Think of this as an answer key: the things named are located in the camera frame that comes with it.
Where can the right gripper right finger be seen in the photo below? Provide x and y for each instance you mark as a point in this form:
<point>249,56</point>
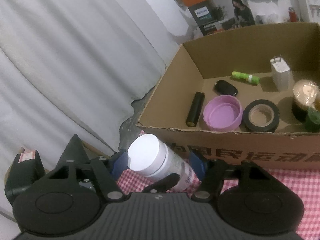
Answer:
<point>212,174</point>

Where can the black cylinder tube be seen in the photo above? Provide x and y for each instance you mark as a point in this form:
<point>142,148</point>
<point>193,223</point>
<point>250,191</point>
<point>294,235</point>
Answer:
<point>195,109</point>

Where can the red thermos bottle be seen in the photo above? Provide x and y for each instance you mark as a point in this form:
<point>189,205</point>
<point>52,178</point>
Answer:
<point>292,15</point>

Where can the orange philips product box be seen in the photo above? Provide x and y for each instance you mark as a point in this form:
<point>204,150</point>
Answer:
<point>214,16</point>

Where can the white curtain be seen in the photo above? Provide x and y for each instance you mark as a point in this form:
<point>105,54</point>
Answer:
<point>75,67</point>

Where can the black oval case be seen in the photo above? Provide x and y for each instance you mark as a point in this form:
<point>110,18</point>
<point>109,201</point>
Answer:
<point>222,87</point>

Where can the white pill bottle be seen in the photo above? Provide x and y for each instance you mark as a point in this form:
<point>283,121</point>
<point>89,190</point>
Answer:
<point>153,159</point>

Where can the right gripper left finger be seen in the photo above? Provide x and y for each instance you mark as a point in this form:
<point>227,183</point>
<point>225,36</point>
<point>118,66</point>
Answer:
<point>100,175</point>

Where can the brown cardboard box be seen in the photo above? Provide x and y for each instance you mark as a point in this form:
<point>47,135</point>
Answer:
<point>241,57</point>

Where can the white water dispenser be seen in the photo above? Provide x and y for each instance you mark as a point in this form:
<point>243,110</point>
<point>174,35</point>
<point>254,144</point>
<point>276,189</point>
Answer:
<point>309,10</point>

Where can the black electrical tape roll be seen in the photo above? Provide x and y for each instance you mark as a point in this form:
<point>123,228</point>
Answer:
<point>261,116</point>

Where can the white plastic bag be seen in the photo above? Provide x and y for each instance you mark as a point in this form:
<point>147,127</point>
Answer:
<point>267,19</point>

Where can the green dropper bottle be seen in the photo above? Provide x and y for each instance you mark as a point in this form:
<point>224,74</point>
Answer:
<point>312,123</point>

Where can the purple plastic lid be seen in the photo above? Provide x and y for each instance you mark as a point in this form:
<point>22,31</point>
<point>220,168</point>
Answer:
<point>223,113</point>

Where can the green glue stick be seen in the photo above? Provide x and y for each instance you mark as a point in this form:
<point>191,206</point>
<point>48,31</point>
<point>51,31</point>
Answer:
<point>247,77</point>

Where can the white power adapter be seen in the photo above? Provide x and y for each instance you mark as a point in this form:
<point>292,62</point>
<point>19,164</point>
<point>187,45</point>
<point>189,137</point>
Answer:
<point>280,73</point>

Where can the gold lidded jar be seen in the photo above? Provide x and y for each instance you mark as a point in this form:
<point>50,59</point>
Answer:
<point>304,95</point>

